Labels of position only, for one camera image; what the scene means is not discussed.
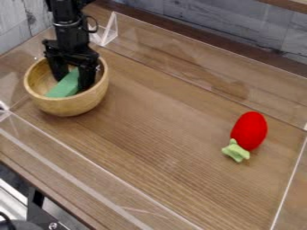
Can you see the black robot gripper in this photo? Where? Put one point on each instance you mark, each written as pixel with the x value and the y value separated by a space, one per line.
pixel 69 49

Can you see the green rectangular block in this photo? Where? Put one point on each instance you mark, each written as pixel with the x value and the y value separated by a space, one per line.
pixel 65 87

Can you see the brown wooden bowl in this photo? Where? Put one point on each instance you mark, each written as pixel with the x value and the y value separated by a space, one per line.
pixel 38 81

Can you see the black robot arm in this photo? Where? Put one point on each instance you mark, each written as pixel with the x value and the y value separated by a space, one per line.
pixel 68 11

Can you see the red plush strawberry toy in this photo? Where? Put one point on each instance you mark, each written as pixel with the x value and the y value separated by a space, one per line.
pixel 247 136

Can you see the clear acrylic corner bracket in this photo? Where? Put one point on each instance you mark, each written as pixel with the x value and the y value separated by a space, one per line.
pixel 105 33

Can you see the clear acrylic enclosure walls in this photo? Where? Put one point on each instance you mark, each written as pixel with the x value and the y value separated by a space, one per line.
pixel 137 165

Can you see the black table frame leg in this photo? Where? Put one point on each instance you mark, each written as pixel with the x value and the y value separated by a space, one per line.
pixel 46 215

